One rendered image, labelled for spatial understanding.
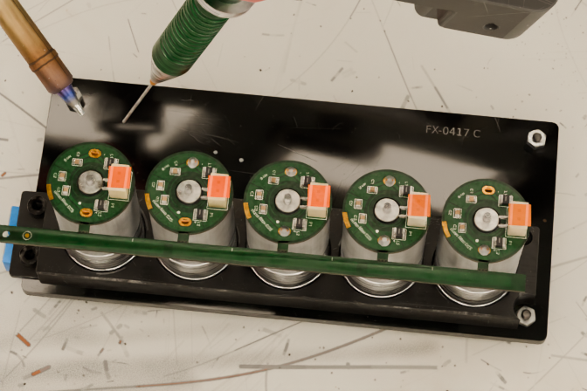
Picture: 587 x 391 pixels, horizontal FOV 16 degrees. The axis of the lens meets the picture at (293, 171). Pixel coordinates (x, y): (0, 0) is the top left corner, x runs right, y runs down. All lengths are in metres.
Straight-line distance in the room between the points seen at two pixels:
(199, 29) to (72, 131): 0.16
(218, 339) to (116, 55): 0.10
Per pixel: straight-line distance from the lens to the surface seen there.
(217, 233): 0.58
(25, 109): 0.65
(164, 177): 0.57
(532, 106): 0.65
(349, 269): 0.56
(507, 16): 0.37
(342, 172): 0.63
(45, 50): 0.55
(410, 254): 0.57
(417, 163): 0.63
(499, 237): 0.57
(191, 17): 0.49
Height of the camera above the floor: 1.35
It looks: 69 degrees down
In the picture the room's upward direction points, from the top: straight up
